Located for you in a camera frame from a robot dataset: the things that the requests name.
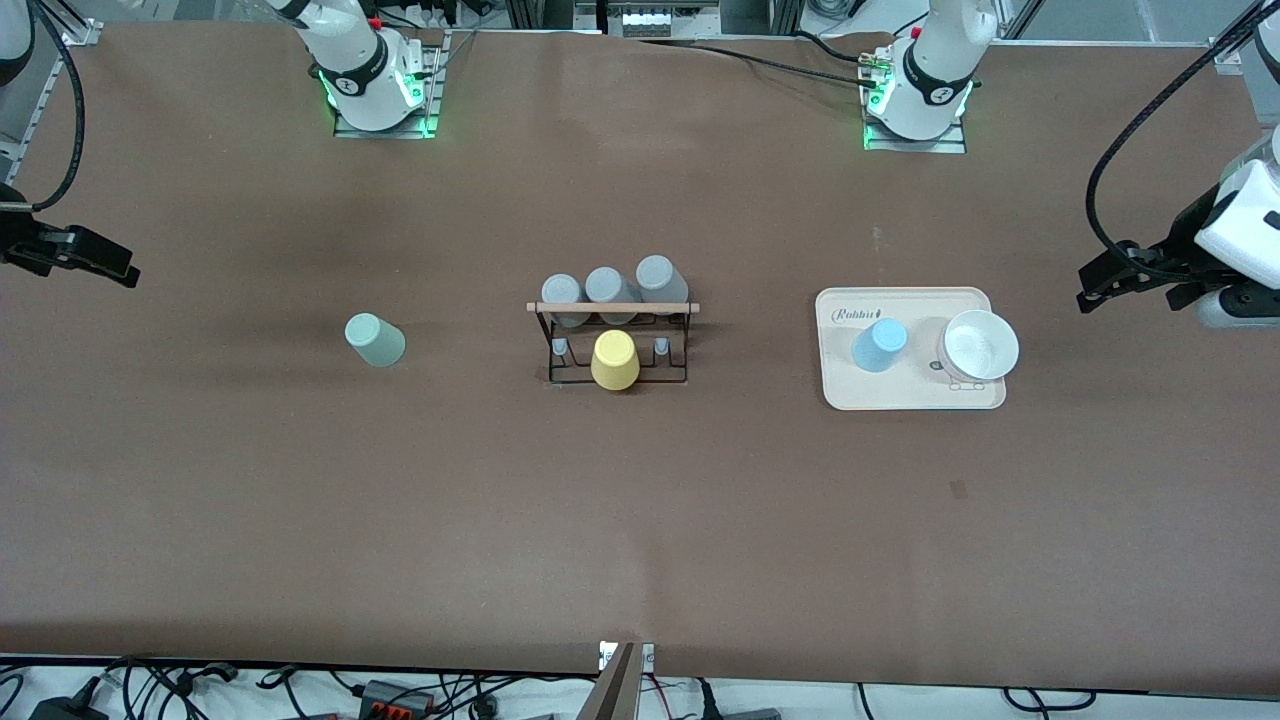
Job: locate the yellow cup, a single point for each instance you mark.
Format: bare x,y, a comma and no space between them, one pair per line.
615,360

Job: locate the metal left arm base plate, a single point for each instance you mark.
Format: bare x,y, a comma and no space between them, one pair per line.
915,147

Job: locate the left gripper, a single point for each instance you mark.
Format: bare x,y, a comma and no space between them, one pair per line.
1183,244

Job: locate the light blue cup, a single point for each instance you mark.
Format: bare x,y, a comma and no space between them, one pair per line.
880,345

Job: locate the brown wedge camera mount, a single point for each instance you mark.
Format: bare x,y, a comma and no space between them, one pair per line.
615,690

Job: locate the pale grey cup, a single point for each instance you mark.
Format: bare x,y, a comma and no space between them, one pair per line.
606,285
562,290
657,275

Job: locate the aluminium frame strut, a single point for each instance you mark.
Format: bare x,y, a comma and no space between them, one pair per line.
80,33

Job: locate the black orange connector block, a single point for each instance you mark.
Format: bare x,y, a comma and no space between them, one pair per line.
395,698

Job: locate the white bowl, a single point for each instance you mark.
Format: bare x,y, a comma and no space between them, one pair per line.
980,345

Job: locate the black power adapter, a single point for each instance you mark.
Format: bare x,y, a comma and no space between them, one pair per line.
70,710

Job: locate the grey power strip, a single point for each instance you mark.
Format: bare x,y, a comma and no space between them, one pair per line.
645,22

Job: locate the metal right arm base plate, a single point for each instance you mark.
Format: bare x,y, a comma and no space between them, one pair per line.
380,133

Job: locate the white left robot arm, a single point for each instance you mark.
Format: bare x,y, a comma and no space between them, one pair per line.
930,80

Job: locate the small metal corner bracket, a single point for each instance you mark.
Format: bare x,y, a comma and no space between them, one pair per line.
1228,55

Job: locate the cream rectangular tray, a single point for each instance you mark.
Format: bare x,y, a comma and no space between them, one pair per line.
870,390

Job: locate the pale green cup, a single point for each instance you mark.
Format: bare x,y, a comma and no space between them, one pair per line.
375,340

